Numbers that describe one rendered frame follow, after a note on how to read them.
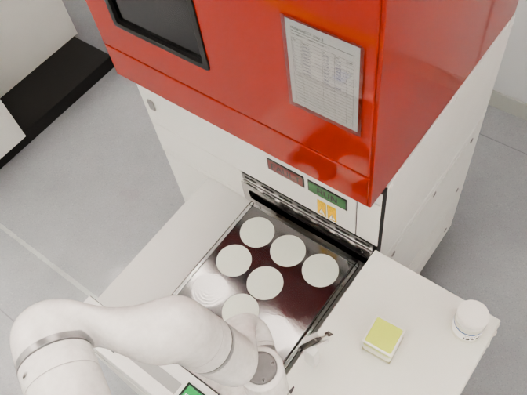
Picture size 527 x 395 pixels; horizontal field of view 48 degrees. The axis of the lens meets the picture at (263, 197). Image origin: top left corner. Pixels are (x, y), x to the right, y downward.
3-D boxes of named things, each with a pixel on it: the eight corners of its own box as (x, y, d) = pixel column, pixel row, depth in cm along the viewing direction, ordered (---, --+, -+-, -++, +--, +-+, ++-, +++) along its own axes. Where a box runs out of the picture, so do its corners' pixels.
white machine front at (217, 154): (168, 145, 201) (133, 58, 167) (378, 266, 168) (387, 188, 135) (161, 151, 200) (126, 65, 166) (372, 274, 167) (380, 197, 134)
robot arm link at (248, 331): (165, 289, 98) (235, 337, 123) (185, 382, 90) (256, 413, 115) (214, 268, 97) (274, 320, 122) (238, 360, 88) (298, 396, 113)
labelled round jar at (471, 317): (459, 309, 144) (466, 293, 136) (486, 325, 141) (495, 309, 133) (445, 332, 141) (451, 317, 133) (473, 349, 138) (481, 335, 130)
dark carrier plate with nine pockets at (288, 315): (252, 206, 175) (252, 205, 174) (353, 265, 161) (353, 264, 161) (176, 296, 162) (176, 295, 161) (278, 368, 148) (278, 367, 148)
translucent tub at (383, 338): (375, 324, 144) (376, 313, 138) (403, 339, 141) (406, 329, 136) (360, 350, 141) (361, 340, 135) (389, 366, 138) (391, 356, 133)
